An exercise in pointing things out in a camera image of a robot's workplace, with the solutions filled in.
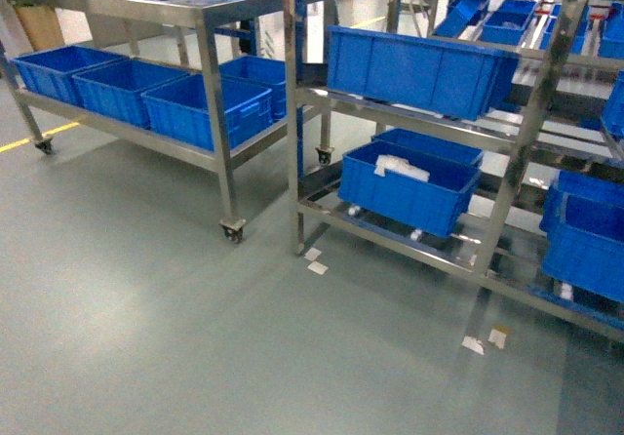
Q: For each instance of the white plastic bag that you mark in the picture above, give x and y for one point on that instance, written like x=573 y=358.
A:
x=390 y=163

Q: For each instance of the blue crate behind lower crate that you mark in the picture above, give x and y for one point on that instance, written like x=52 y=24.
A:
x=450 y=150

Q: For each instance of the blue crate with white bag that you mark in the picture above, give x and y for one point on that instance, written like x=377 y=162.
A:
x=433 y=206

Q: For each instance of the blue crate behind cart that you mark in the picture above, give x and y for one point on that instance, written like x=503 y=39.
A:
x=269 y=73

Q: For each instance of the blue bin on cart right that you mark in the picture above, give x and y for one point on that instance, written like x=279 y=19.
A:
x=180 y=110

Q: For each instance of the blue bin on cart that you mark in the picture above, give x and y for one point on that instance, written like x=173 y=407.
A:
x=50 y=73
x=115 y=90
x=180 y=110

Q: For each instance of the large blue rack crate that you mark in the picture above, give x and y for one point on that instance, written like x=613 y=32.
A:
x=458 y=80

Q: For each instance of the stainless steel wheeled cart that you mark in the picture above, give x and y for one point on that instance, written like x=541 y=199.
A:
x=206 y=17

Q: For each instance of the blue bin on cart middle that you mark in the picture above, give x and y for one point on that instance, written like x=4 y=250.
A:
x=115 y=90

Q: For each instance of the stainless steel flow rack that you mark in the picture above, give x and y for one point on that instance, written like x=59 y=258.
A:
x=494 y=265

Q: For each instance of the blue crate lower right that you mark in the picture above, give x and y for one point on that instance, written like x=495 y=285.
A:
x=583 y=221

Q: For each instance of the blue bin on cart left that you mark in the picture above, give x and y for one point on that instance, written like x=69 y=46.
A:
x=50 y=73

